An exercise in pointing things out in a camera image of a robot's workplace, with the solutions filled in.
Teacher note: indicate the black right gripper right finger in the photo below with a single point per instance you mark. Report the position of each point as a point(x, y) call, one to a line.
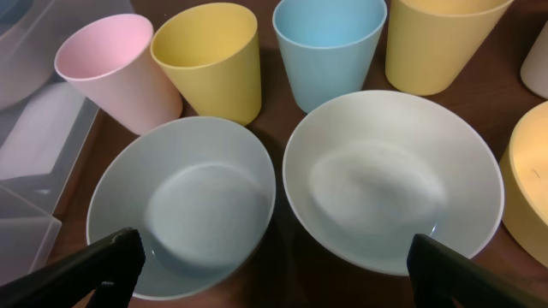
point(441, 277)

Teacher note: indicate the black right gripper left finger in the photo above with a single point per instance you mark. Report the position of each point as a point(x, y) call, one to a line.
point(107, 271)

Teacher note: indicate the light blue bowl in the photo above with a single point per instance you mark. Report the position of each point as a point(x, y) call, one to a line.
point(200, 191)

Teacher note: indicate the white bowl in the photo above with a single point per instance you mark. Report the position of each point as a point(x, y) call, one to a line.
point(366, 172)

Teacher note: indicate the yellow bowl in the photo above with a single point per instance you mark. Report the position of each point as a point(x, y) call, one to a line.
point(524, 170)

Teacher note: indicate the cream white cup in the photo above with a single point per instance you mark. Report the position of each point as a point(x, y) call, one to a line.
point(534, 68)

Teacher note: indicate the cream bowl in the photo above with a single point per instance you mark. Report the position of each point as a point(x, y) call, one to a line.
point(27, 52)

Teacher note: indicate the yellow cup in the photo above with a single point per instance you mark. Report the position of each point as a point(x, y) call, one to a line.
point(211, 54)
point(430, 41)

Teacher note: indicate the dark blue bowl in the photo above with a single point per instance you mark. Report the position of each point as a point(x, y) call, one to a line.
point(13, 10)

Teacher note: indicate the white label in container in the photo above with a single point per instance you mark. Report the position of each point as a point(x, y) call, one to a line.
point(36, 141)

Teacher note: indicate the clear plastic storage container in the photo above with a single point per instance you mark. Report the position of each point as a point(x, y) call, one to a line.
point(30, 205)

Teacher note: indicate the light blue cup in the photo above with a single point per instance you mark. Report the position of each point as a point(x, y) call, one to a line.
point(327, 46)

